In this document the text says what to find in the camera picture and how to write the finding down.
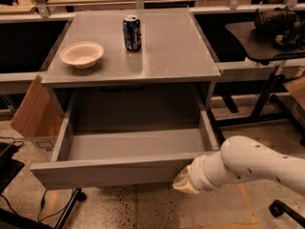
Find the white paper bowl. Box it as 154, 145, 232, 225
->
60, 42, 104, 70

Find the grey top drawer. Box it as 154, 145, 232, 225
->
30, 85, 218, 190

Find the dark bag on table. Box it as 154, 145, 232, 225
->
254, 8, 304, 48

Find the black chair base wheel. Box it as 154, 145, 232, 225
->
269, 199, 305, 228

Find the grey cabinet desk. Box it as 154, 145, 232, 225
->
43, 9, 220, 132

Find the brown cardboard box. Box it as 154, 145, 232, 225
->
10, 75, 63, 152

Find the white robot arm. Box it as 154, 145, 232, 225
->
173, 135, 305, 196

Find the black side table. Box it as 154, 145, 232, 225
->
208, 20, 305, 145

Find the blue soda can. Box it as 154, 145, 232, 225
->
123, 15, 141, 52

